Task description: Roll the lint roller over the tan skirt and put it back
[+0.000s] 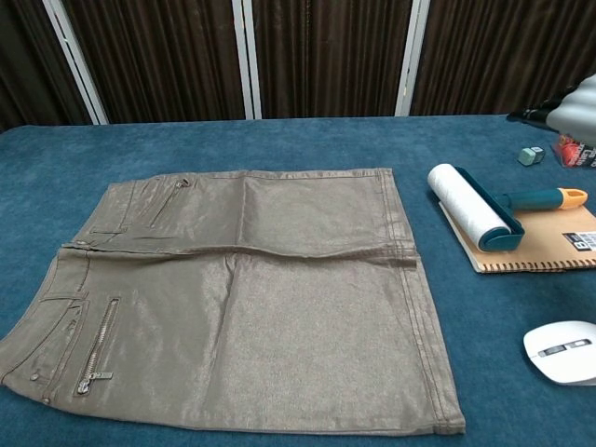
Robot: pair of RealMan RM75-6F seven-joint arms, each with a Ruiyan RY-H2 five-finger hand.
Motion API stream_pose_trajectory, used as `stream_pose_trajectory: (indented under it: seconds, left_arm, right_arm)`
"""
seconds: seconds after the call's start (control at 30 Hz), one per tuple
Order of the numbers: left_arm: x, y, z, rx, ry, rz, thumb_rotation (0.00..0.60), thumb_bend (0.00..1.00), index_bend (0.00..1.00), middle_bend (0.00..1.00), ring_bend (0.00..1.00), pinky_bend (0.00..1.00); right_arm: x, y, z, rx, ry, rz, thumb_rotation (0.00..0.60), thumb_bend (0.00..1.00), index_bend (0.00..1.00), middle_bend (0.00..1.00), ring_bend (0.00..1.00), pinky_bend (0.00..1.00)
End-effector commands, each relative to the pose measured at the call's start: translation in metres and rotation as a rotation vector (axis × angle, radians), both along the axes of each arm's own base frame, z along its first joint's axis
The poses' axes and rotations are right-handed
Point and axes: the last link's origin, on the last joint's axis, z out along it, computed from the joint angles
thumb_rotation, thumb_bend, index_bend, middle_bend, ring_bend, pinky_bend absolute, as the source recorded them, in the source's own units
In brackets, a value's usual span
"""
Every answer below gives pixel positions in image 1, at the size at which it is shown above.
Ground white computer mouse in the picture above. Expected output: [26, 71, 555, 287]
[521, 319, 596, 386]

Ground folded bronze metallic pants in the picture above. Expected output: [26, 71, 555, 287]
[0, 167, 467, 432]

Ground dark brown curtain panel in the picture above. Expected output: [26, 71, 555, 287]
[62, 0, 248, 125]
[0, 0, 92, 134]
[409, 0, 596, 116]
[251, 0, 413, 120]

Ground blue tablecloth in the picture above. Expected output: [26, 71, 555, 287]
[0, 111, 596, 447]

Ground small green cube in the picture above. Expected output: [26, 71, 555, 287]
[517, 145, 545, 166]

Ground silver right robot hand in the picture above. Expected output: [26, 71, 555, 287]
[506, 73, 596, 146]

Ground white partition post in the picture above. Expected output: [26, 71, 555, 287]
[394, 0, 430, 117]
[46, 0, 111, 126]
[231, 0, 264, 121]

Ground teal lint roller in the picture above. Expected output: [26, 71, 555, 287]
[427, 162, 589, 255]

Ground yellow spiral notebook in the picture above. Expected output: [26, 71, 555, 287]
[437, 199, 596, 275]

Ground clear box with red items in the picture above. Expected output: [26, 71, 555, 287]
[550, 131, 596, 169]

